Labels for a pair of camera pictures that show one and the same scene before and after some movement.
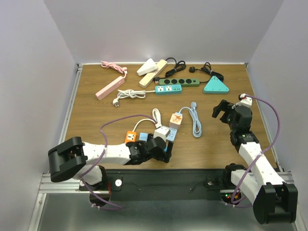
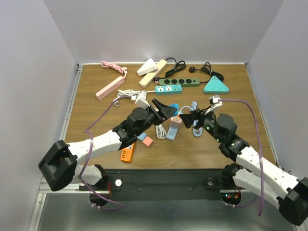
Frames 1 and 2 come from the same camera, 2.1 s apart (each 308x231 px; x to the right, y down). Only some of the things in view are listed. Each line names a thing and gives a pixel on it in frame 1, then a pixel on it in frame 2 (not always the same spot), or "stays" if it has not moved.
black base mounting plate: [164, 185] stays
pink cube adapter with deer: [175, 120] stays
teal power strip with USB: [168, 89] stays
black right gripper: [228, 108] → [188, 118]
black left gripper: [168, 152] → [165, 112]
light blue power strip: [172, 134] stays
